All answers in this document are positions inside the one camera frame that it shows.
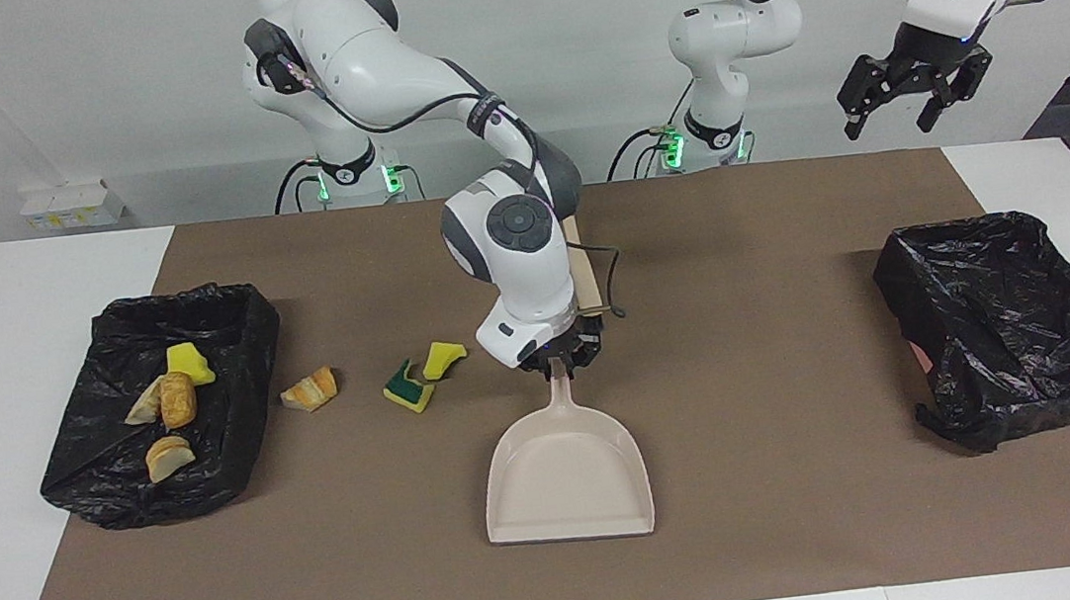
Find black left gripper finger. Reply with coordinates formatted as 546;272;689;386
834;52;897;142
910;48;1000;134

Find beige brush black bristles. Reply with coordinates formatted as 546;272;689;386
562;214;608;315

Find small yellow sponge piece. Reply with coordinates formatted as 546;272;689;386
418;338;472;384

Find beige plastic dustpan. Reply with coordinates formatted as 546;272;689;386
470;349;658;552

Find green and yellow sponge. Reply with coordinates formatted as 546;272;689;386
380;356;438;418

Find croissant piece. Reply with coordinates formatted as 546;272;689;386
122;379;169;426
143;433;199;484
277;365;341;416

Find large yellow sponge piece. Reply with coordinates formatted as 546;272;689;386
164;340;218;390

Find brown bread roll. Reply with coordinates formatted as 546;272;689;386
156;370;202;432

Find black bag lined bin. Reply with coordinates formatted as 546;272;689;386
867;204;1070;465
20;276;302;539

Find brown table mat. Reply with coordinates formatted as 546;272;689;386
0;131;1070;600

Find white box on table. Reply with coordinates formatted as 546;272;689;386
18;177;131;235

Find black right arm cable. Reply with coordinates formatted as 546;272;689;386
270;15;630;355

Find black left base cable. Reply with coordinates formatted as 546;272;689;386
602;125;681;181

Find black base cable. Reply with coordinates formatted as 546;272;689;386
270;156;327;215
602;125;681;181

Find black right base cable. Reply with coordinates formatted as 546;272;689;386
270;156;327;215

